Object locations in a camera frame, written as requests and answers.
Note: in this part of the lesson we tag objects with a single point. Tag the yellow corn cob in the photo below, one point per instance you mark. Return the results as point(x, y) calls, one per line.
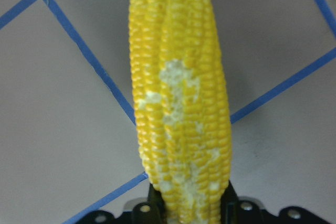
point(181, 105)

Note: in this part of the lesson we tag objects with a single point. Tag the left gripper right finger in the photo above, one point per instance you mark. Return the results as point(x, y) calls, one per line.
point(228, 202)

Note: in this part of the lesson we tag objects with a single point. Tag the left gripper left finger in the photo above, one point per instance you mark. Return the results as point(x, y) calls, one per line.
point(156, 202)

